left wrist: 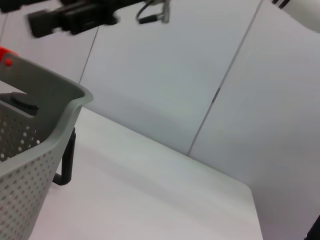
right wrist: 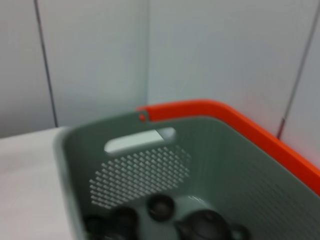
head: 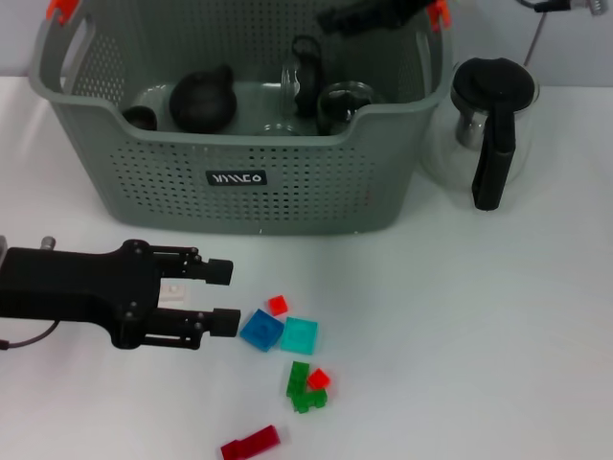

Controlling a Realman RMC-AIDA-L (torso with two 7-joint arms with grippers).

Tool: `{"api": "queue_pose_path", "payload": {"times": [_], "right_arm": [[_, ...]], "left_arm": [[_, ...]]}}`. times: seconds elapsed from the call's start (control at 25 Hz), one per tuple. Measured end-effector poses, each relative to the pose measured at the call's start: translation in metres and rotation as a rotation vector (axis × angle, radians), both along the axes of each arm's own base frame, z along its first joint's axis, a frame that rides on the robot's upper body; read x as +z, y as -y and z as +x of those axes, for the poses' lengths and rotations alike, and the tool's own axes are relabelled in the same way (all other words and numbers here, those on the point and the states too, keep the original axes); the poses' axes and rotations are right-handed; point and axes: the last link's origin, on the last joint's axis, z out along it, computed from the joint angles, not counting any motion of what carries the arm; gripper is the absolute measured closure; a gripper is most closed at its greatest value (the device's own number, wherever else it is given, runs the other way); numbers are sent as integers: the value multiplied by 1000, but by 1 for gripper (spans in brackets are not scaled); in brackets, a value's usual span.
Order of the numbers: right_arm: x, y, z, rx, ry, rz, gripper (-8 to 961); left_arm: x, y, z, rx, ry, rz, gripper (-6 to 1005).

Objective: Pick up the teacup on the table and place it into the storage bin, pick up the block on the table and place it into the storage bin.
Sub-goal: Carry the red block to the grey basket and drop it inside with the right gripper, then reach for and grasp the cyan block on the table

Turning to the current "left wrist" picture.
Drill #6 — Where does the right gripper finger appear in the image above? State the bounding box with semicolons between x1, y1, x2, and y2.
0;0;24;14

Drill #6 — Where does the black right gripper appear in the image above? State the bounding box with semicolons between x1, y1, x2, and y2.
26;0;141;39

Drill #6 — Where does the grey perforated storage bin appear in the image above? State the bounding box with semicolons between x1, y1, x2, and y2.
0;56;94;240

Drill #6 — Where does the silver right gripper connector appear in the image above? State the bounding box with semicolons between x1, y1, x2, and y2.
159;0;171;24

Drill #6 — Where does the grey right gripper cable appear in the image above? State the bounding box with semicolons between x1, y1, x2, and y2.
136;0;164;25

